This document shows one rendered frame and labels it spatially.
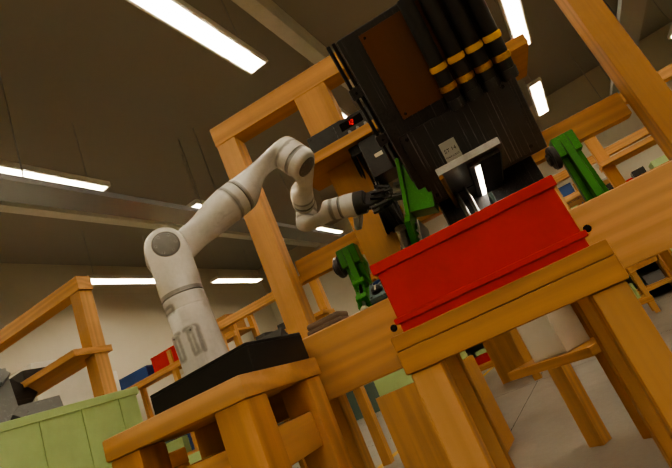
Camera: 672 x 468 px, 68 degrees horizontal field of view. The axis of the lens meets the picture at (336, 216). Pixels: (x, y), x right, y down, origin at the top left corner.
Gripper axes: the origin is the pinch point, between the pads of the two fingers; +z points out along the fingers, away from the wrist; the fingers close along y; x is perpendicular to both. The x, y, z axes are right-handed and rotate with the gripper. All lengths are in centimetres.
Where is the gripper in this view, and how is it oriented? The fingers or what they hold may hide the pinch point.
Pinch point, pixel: (399, 193)
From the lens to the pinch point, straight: 153.7
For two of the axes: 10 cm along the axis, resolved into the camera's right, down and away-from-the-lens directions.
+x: 3.4, 7.9, 5.0
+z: 9.3, -2.2, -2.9
